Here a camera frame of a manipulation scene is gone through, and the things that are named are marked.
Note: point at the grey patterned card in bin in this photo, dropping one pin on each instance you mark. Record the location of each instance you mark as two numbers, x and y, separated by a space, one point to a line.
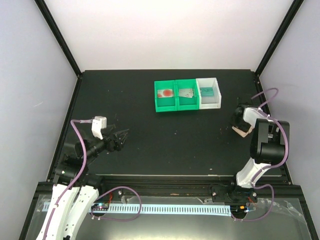
186 93

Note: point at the right small circuit board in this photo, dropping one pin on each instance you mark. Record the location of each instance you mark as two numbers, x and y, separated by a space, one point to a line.
238 209

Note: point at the left small circuit board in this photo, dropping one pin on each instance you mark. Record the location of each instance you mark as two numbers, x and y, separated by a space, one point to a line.
100 207

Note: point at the small circuit board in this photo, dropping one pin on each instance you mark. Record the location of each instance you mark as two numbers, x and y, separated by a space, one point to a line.
238 209
100 207

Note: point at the beige card holder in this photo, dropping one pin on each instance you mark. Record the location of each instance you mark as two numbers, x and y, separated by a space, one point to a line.
242 133

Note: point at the middle green bin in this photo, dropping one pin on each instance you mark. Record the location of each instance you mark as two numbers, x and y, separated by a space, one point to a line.
187 104

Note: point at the right black frame post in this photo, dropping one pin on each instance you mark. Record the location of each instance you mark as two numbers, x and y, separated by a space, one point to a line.
283 27

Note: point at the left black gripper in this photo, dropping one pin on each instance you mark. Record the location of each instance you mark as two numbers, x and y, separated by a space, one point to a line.
111 146

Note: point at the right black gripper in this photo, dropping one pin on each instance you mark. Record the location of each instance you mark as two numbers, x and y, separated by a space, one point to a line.
244 128

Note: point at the red circle card in bin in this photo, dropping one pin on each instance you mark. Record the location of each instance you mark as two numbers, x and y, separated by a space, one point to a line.
165 93

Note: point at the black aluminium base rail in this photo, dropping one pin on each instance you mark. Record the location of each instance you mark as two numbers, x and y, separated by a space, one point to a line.
165 186

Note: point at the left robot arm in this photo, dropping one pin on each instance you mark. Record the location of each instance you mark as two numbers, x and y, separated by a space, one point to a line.
74 190

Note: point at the white bin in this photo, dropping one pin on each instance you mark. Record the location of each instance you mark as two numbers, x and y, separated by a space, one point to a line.
209 102

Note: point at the black frame post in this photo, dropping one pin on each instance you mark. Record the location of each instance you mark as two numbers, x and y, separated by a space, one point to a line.
48 17
283 27

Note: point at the left black frame post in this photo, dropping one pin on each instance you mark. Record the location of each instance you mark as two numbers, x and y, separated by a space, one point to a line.
48 17

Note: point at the green bin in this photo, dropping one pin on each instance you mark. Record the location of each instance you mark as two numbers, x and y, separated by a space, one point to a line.
187 104
165 104

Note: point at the teal card in bin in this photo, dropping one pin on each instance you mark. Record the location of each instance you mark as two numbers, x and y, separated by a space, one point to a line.
206 91

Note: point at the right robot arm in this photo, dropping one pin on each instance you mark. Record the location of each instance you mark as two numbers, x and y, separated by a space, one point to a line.
269 147

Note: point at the white slotted cable duct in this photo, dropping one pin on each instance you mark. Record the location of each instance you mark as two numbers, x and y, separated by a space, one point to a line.
167 209

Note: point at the left green bin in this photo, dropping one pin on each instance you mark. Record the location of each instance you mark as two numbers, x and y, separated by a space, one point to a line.
165 104

